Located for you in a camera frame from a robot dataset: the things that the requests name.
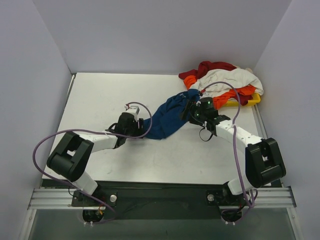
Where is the blue Mickey Mouse t-shirt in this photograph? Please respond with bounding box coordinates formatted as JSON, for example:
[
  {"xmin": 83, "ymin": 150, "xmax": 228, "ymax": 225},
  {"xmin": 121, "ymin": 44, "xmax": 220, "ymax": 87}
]
[{"xmin": 143, "ymin": 89, "xmax": 200, "ymax": 140}]

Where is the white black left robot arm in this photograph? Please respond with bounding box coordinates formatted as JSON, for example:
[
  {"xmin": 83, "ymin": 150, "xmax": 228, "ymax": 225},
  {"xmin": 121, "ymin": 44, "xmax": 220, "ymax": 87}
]
[{"xmin": 46, "ymin": 110, "xmax": 144, "ymax": 206}]

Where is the orange t-shirt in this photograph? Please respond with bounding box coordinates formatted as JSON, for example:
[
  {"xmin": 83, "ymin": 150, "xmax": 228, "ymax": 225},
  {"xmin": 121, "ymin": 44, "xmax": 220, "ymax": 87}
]
[{"xmin": 183, "ymin": 74, "xmax": 257, "ymax": 111}]

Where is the white t-shirt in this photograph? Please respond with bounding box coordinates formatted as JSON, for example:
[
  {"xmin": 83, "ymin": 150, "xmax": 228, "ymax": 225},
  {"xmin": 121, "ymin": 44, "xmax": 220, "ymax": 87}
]
[{"xmin": 190, "ymin": 68, "xmax": 264, "ymax": 97}]

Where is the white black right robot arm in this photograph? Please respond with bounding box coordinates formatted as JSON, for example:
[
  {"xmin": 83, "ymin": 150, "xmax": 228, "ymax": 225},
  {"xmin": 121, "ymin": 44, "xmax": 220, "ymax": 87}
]
[{"xmin": 180, "ymin": 97, "xmax": 287, "ymax": 204}]

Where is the dark red t-shirt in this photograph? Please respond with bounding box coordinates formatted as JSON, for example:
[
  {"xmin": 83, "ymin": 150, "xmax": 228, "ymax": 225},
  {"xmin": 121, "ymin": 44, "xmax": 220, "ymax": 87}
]
[{"xmin": 178, "ymin": 61, "xmax": 250, "ymax": 96}]

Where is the yellow plastic bin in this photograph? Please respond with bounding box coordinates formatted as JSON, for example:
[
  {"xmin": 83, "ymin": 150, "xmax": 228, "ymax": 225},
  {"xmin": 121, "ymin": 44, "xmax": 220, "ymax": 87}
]
[{"xmin": 223, "ymin": 92, "xmax": 261, "ymax": 107}]

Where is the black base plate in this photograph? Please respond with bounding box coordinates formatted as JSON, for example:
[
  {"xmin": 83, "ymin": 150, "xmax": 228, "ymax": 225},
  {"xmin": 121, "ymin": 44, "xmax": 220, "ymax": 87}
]
[{"xmin": 71, "ymin": 181, "xmax": 247, "ymax": 222}]

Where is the aluminium mounting rail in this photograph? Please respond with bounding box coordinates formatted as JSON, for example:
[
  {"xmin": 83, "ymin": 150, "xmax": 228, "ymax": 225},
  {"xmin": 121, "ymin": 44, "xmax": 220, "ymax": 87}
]
[{"xmin": 28, "ymin": 187, "xmax": 296, "ymax": 210}]

